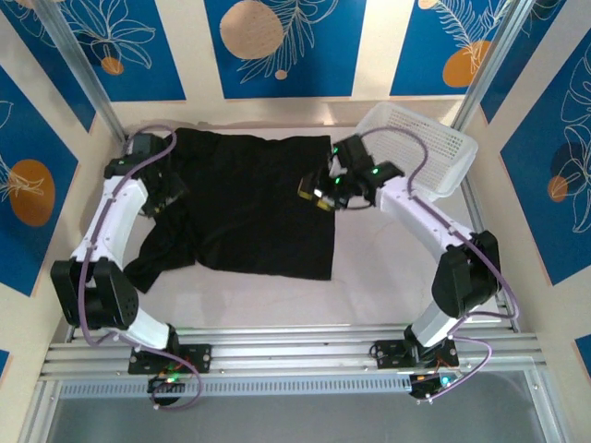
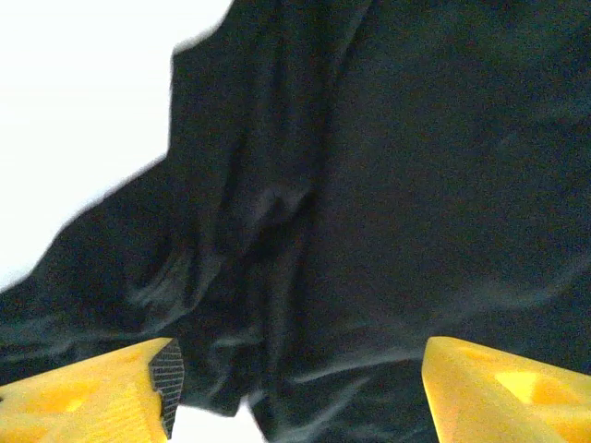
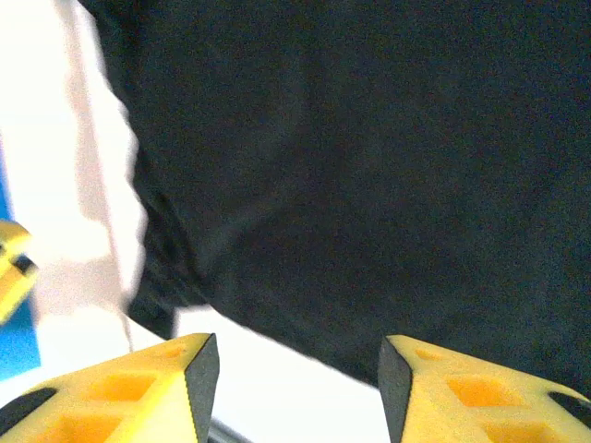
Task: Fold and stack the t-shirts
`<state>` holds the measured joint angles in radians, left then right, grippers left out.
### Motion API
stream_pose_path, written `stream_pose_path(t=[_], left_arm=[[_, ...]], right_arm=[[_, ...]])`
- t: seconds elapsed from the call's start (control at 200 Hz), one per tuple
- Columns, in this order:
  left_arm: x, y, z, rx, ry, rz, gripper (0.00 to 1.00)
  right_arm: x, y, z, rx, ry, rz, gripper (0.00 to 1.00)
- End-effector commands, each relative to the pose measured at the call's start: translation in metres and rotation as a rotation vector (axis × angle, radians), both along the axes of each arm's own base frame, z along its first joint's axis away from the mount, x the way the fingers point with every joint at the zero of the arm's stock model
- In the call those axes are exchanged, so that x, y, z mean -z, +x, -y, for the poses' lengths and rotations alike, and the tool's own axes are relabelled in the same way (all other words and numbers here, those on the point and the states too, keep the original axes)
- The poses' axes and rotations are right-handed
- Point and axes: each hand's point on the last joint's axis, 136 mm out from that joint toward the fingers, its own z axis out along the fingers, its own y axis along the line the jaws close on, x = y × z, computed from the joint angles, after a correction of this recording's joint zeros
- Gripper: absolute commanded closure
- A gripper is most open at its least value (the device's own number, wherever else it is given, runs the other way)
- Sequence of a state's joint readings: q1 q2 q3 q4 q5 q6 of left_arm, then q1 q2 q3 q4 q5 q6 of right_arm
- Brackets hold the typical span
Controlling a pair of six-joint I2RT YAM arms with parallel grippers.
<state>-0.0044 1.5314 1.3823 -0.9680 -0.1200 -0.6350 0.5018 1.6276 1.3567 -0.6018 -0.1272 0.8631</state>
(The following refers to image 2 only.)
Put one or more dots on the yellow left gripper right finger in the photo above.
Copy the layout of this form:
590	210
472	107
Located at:
498	401

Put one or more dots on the black floral print t-shirt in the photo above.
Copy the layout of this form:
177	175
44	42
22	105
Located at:
369	184

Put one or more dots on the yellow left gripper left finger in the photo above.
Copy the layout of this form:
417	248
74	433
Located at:
83	397

